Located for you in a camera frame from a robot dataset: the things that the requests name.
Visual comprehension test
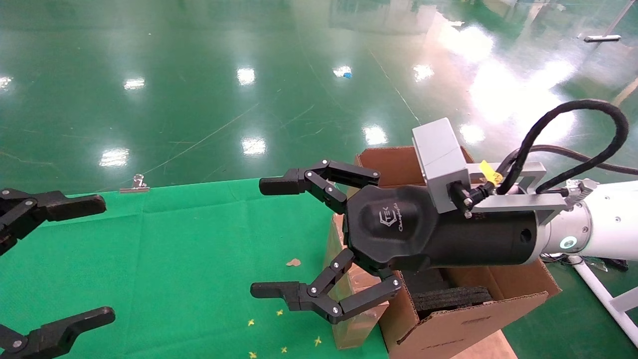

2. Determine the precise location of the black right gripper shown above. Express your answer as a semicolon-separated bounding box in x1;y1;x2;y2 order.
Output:
250;160;542;325

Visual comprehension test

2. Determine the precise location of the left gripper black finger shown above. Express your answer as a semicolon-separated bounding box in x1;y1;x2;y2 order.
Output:
0;188;107;256
0;306;116;359

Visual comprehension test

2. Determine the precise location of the large open brown carton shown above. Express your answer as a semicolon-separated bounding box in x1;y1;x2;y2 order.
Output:
354;146;562;359

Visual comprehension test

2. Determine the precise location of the silver binder clip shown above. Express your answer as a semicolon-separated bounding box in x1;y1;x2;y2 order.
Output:
119;174;150;193

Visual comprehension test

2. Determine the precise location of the green table cloth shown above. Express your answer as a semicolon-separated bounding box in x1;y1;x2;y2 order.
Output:
0;178;389;359

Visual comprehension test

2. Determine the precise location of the layered black foam block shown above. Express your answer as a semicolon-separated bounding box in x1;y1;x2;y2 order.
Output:
411;286;494;320

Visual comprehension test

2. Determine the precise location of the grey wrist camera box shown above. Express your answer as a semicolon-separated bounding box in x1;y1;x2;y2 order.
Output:
412;118;472;214

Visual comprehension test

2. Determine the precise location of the yellow cable tag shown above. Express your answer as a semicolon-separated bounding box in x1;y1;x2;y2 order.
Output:
479;161;504;186

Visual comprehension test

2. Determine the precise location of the grey metal camera bracket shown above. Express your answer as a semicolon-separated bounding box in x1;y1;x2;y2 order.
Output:
466;162;574;225

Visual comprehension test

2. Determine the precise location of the silver cable connector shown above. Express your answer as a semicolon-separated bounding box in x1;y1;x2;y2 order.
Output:
566;179;599;205

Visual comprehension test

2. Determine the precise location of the long thin black cable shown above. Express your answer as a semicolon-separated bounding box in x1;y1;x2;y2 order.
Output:
498;145;638;177

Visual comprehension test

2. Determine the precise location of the white pipe frame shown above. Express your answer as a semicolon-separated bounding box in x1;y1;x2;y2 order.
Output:
568;255;638;346

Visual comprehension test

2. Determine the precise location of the thick black looped cable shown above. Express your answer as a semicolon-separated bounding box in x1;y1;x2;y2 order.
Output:
496;99;630;196

